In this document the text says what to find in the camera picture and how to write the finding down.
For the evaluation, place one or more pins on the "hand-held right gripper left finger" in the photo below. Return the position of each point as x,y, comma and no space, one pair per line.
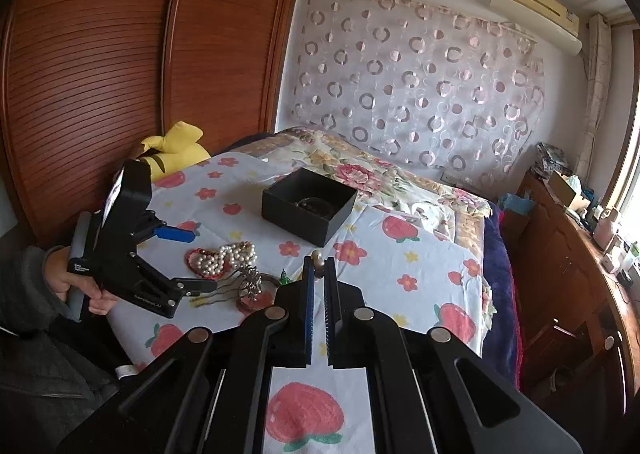
310,294

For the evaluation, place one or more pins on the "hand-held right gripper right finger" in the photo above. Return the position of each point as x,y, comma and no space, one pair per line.
330,314

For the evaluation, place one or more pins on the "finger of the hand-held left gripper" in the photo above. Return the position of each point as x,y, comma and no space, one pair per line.
197,285
175,233

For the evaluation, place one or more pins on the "dark metal hair comb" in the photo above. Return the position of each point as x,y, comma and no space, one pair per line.
220,291

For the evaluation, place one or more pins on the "small green pendant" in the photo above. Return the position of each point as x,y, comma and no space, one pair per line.
285,276

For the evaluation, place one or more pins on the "pearl earring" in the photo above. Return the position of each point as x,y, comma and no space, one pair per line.
316,254

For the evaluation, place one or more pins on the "red bangle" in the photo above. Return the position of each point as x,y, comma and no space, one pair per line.
250,305

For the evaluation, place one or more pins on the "black jewelry box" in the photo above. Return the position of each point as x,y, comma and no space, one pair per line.
310,226

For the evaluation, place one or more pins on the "person's left hand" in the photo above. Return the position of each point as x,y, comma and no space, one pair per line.
56,274

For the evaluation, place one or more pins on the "strawberry printed cloth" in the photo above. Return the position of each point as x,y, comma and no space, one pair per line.
400,274

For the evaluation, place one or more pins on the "yellow plush toy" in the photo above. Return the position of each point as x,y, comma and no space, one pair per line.
175,149

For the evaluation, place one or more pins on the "person's dark grey clothing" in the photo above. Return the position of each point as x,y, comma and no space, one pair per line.
45,384

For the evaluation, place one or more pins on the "floral blanket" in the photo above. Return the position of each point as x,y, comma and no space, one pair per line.
380,174

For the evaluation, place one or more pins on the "wooden slatted wardrobe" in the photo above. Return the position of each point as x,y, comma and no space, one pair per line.
125,59

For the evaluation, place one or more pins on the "teal paper bag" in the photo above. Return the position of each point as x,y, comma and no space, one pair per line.
512,203

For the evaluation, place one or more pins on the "wooden cabinet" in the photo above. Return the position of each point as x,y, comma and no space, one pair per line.
560,274

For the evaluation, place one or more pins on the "wooden chair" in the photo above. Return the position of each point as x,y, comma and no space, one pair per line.
565,349

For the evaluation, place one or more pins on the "cardboard box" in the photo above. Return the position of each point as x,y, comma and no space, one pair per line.
565,191

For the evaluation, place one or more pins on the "stack of printed packets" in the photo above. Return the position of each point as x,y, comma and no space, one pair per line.
550,159

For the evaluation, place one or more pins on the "small white box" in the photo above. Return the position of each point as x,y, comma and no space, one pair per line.
612,264

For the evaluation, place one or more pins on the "pink jug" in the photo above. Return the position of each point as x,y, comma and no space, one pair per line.
606,231

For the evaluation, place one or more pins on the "patterned window curtain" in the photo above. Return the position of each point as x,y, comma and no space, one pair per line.
595,94

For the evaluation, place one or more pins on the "window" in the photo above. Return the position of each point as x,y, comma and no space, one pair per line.
630,134

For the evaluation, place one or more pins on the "white air conditioner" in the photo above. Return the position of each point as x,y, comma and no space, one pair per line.
540,19

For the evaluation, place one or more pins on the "wall socket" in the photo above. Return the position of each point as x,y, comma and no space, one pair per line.
457,179

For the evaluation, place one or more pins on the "circle patterned wall curtain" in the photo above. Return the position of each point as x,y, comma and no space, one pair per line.
410,79

